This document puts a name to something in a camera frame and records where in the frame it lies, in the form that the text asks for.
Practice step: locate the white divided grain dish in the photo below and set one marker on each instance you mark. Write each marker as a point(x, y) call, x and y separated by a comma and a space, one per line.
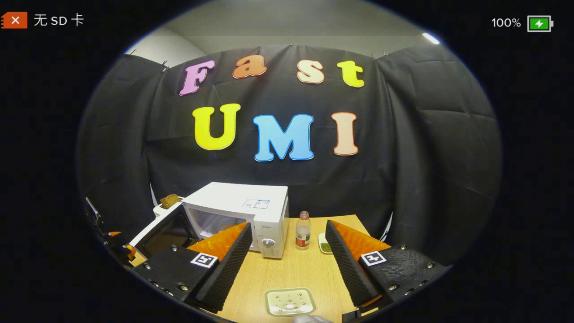
point(326, 246)

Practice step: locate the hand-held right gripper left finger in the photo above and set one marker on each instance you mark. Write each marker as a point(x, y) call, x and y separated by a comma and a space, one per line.
point(224, 273)

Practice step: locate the black backdrop cloth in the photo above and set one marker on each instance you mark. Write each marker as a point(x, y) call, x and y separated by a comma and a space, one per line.
point(426, 157)

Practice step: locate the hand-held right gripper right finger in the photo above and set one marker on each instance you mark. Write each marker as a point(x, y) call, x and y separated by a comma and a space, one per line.
point(347, 269)

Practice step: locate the white microwave oven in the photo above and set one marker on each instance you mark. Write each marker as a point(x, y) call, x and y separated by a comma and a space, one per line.
point(237, 197)

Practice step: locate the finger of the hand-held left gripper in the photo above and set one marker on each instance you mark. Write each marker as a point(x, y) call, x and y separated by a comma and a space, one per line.
point(130, 253)

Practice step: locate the pale green square plate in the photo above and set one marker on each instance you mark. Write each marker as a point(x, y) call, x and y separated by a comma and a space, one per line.
point(289, 301)

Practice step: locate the white toaster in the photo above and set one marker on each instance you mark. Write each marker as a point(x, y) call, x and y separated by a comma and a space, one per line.
point(158, 210)

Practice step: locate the clear bottle with red label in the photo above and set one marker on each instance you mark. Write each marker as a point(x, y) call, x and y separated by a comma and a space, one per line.
point(303, 233)

